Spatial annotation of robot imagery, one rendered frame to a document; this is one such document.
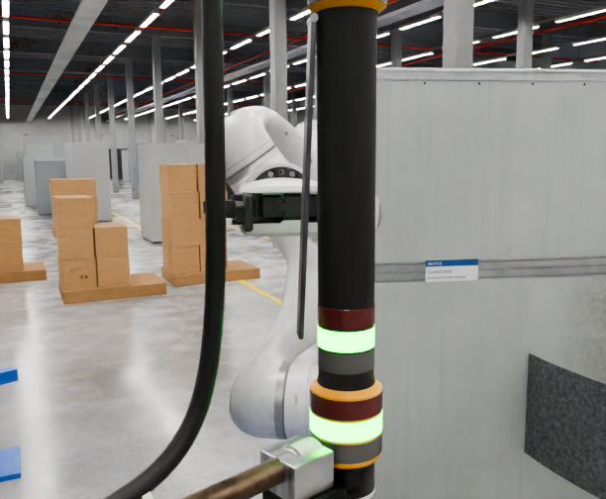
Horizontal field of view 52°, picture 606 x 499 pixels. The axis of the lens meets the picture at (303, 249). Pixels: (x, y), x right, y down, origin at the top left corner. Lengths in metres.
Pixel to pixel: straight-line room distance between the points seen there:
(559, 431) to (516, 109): 1.16
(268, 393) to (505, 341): 1.62
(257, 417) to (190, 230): 7.53
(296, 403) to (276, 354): 0.10
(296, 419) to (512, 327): 1.61
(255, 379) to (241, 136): 0.41
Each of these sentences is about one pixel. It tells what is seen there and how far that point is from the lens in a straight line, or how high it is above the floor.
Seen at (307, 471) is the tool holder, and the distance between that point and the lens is 0.35.
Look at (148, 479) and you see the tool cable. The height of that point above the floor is 1.56.
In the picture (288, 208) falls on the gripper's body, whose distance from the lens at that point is 0.60.
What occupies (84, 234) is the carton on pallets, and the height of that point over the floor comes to 0.80.
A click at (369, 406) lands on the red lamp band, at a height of 1.56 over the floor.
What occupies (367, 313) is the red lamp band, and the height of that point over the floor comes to 1.61.
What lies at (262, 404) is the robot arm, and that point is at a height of 1.33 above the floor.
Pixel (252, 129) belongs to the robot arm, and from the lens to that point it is 0.75.
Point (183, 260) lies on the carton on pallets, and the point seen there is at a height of 0.31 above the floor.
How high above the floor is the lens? 1.70
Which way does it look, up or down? 9 degrees down
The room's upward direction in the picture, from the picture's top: 1 degrees counter-clockwise
